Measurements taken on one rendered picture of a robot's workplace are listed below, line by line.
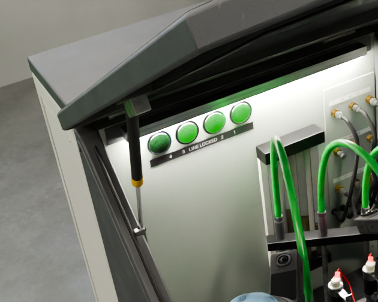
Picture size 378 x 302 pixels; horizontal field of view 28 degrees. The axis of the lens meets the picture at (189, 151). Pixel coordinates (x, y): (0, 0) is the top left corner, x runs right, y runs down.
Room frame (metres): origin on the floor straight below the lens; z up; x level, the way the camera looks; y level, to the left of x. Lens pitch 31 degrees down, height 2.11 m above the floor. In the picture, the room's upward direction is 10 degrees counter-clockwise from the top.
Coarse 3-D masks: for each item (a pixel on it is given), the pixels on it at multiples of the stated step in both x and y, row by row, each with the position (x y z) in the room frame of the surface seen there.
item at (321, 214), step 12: (336, 144) 1.17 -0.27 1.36; (348, 144) 1.13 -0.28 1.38; (324, 156) 1.21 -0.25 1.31; (360, 156) 1.10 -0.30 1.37; (324, 168) 1.22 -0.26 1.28; (372, 168) 1.07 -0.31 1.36; (324, 180) 1.23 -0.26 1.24; (324, 192) 1.24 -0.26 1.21; (324, 204) 1.24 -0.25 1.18; (324, 216) 1.23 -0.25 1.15; (324, 228) 1.23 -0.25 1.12
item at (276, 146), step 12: (276, 144) 1.10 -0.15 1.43; (276, 156) 1.21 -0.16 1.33; (276, 168) 1.23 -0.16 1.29; (288, 168) 1.03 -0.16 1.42; (276, 180) 1.23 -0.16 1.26; (288, 180) 1.00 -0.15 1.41; (276, 192) 1.24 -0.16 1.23; (288, 192) 0.99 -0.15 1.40; (276, 204) 1.24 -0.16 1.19; (276, 216) 1.25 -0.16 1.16; (300, 216) 0.95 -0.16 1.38; (300, 228) 0.93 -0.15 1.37; (300, 240) 0.92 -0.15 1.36; (300, 252) 0.91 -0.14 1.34; (312, 288) 0.88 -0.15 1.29; (312, 300) 0.87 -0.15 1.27
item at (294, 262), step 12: (288, 252) 0.88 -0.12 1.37; (276, 264) 0.87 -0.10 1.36; (288, 264) 0.86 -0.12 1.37; (300, 264) 0.86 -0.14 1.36; (276, 276) 0.85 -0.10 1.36; (288, 276) 0.84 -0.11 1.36; (300, 276) 0.84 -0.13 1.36; (276, 288) 0.83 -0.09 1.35; (288, 288) 0.82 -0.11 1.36; (300, 288) 0.82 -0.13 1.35; (300, 300) 0.80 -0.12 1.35
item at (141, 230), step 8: (128, 120) 0.93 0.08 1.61; (136, 120) 0.93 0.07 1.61; (128, 128) 0.94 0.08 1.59; (136, 128) 0.94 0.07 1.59; (128, 136) 0.95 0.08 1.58; (136, 136) 0.95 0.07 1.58; (128, 144) 0.96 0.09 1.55; (136, 144) 0.96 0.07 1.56; (136, 152) 0.96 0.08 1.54; (136, 160) 0.97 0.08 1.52; (136, 168) 0.98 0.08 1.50; (136, 176) 0.99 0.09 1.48; (136, 184) 1.00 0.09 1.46; (136, 192) 1.02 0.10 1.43; (136, 232) 1.07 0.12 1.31; (144, 232) 1.07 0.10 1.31
